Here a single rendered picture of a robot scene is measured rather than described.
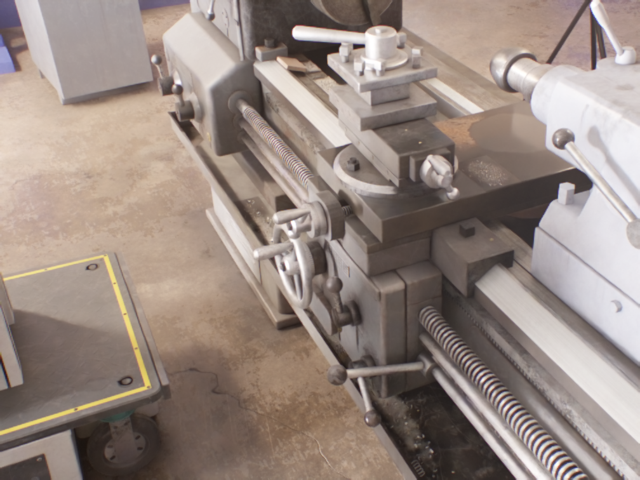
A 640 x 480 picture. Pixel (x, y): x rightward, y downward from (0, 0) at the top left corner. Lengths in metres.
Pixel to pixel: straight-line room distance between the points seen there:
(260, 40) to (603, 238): 1.39
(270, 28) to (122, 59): 2.09
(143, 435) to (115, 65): 2.57
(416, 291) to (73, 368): 1.01
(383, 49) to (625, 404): 0.77
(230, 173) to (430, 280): 1.37
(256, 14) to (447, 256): 1.15
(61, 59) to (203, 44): 1.77
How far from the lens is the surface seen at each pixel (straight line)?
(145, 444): 2.41
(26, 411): 2.24
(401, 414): 1.93
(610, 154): 1.46
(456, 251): 1.59
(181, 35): 2.95
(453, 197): 1.57
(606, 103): 1.49
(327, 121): 2.17
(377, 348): 1.73
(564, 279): 1.53
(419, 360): 1.74
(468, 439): 1.89
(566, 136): 1.45
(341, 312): 1.75
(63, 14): 4.44
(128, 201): 3.65
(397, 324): 1.68
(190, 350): 2.79
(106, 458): 2.41
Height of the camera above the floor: 1.76
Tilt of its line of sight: 33 degrees down
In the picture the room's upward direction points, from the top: 3 degrees counter-clockwise
